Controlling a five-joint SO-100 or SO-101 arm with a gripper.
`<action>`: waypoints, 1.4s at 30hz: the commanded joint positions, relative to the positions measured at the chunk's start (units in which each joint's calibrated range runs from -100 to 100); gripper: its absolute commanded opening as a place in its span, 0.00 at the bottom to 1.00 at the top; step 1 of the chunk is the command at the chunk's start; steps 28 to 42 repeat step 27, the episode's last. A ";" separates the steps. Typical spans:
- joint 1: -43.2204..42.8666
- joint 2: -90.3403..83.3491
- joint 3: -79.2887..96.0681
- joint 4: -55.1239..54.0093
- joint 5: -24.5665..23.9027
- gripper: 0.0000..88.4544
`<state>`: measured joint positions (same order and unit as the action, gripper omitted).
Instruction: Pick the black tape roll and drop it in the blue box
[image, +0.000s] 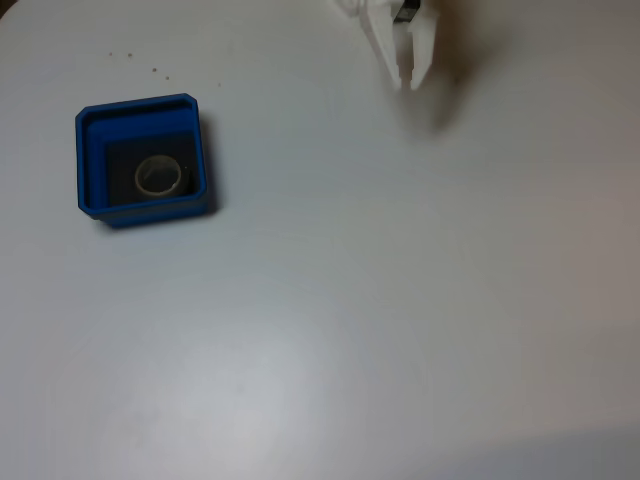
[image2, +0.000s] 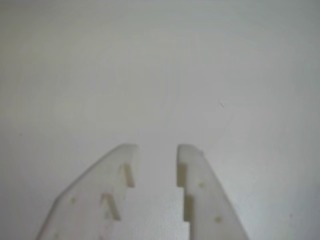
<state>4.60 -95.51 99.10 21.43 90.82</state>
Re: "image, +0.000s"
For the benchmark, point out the black tape roll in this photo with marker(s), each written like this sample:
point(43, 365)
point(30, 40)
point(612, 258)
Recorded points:
point(189, 181)

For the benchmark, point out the blue plastic box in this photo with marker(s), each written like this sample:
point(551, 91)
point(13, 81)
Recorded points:
point(150, 212)

